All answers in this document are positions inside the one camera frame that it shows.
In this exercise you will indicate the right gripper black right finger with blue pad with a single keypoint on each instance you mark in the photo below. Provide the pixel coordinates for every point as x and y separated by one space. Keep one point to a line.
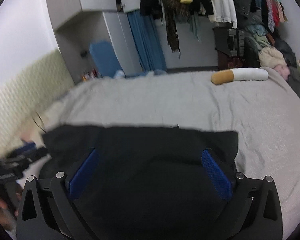
252 209

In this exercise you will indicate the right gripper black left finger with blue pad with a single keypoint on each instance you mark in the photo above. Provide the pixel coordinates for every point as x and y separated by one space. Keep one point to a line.
47 209

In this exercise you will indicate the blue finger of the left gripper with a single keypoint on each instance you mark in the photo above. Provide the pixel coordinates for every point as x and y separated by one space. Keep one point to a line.
26 147

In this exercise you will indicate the black garment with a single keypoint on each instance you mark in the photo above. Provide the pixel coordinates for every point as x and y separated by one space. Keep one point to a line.
149 182

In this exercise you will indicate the pile of clothes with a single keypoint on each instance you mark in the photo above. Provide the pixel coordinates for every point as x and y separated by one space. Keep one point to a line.
256 37

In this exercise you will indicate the person left hand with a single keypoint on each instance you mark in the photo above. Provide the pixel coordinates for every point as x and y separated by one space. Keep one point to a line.
7 220

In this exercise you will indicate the cream quilted headboard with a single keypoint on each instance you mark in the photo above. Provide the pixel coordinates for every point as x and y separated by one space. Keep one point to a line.
30 92

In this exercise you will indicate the grey bed sheet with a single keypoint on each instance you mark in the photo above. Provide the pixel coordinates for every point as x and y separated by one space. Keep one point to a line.
265 114

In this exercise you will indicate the bottles on nightstand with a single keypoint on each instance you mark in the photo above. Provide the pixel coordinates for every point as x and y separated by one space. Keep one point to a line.
90 74

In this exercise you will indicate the blue chair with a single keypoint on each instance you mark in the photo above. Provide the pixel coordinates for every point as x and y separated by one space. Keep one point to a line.
105 60

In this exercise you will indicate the cigarette shaped pillow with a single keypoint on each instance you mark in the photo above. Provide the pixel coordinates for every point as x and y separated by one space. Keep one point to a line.
239 74

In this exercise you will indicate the grey tall wardrobe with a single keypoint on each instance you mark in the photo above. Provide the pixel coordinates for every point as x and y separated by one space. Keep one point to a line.
79 23

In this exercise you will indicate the cream beanie hat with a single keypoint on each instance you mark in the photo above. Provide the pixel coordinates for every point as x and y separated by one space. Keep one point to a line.
271 57

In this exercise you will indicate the blue curtain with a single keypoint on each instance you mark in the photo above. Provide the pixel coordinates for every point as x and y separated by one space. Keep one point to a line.
147 42

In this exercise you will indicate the black hanging coat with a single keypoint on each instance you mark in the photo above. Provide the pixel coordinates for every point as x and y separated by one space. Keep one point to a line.
151 8

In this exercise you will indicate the teal clip hanger with socks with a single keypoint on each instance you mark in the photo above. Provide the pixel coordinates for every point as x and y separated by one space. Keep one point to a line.
273 14

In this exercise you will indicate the white hanging garment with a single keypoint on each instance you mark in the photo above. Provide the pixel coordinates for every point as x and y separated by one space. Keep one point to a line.
224 12

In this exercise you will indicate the brown patterned scarf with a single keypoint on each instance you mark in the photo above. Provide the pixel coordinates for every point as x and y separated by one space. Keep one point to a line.
172 10

